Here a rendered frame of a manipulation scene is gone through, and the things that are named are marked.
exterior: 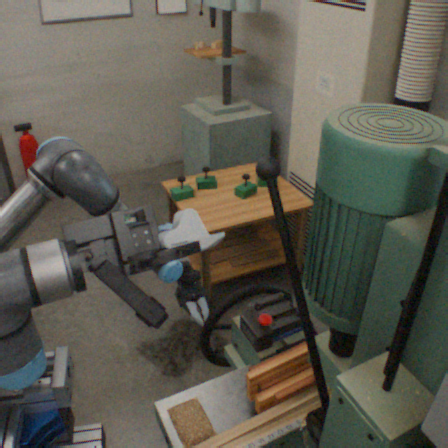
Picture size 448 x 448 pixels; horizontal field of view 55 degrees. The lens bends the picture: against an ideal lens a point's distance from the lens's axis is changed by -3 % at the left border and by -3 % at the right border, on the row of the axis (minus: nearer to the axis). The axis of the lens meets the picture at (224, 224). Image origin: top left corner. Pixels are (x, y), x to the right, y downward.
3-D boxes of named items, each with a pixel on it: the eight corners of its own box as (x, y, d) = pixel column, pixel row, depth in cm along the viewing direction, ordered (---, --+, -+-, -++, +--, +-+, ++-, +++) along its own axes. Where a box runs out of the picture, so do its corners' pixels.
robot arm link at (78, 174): (98, 156, 98) (193, 266, 133) (80, 141, 105) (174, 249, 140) (59, 192, 95) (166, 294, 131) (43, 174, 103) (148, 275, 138)
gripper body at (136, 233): (156, 202, 56) (59, 225, 51) (174, 267, 56) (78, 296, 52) (144, 207, 63) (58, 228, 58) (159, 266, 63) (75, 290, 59)
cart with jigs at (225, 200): (258, 231, 303) (263, 144, 267) (304, 281, 259) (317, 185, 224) (166, 256, 280) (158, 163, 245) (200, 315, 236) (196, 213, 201)
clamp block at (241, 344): (280, 324, 113) (283, 298, 108) (311, 361, 103) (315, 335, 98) (229, 344, 108) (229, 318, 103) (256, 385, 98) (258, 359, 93)
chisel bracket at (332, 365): (333, 353, 91) (339, 324, 86) (379, 405, 80) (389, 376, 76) (303, 366, 88) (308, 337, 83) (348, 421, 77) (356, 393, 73)
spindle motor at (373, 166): (358, 256, 84) (390, 95, 67) (428, 314, 71) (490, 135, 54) (281, 283, 77) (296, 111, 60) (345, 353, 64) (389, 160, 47)
